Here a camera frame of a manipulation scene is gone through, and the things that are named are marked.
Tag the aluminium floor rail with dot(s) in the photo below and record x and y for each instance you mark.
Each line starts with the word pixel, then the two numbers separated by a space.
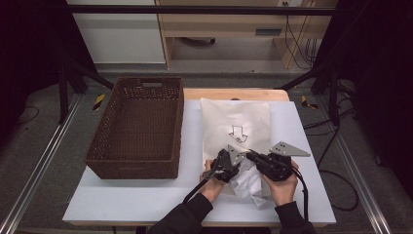
pixel 357 169
pixel 42 152

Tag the person's left hand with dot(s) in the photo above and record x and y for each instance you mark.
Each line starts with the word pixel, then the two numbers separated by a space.
pixel 211 188

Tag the white cabinet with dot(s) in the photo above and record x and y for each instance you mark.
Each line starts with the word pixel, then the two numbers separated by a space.
pixel 120 35

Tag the black metal frame bar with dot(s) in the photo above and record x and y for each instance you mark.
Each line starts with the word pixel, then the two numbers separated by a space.
pixel 195 9

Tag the black metal stand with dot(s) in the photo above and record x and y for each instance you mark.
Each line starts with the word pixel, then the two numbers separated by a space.
pixel 332 94
pixel 63 91

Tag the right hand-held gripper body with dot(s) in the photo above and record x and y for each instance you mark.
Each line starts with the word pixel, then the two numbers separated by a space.
pixel 276 165

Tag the light wooden desk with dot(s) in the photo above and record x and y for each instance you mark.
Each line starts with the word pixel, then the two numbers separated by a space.
pixel 220 22

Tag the white cloth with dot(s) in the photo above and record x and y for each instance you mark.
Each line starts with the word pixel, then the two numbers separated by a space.
pixel 248 182

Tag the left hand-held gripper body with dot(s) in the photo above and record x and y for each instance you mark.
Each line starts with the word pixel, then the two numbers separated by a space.
pixel 225 165

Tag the brown wicker basket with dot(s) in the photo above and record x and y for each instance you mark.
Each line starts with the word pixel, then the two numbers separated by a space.
pixel 139 130

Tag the person's right hand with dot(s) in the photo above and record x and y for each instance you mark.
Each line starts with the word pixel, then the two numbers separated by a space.
pixel 284 191

